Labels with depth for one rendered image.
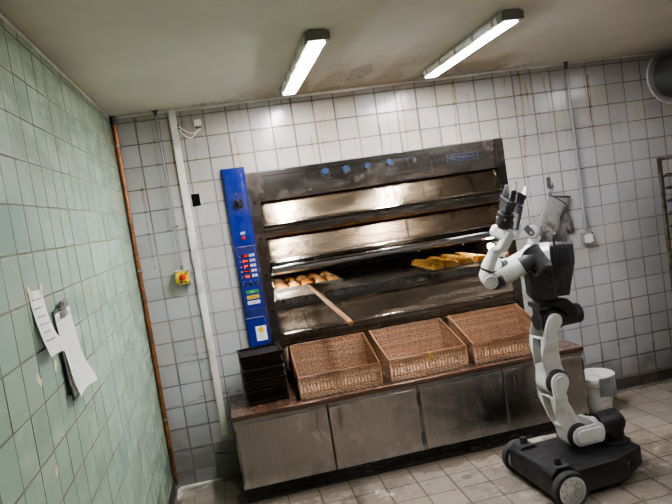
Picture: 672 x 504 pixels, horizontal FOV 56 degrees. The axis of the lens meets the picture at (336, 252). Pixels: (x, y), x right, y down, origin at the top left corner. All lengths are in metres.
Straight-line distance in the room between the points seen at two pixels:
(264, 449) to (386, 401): 0.84
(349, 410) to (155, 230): 1.79
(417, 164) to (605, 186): 1.53
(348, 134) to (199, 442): 2.43
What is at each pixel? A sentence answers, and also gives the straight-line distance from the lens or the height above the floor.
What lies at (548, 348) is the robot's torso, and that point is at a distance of 3.79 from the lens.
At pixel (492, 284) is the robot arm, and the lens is 3.47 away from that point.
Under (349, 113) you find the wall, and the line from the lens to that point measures 4.66.
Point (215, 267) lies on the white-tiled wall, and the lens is 4.51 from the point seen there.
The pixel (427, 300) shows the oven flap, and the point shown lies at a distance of 4.78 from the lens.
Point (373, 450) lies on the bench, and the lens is 4.34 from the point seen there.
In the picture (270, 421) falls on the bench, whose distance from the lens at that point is 4.16.
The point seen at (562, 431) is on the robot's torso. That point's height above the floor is 0.31.
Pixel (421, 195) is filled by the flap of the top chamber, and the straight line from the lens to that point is 4.73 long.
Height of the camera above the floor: 1.79
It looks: 4 degrees down
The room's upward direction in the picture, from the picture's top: 9 degrees counter-clockwise
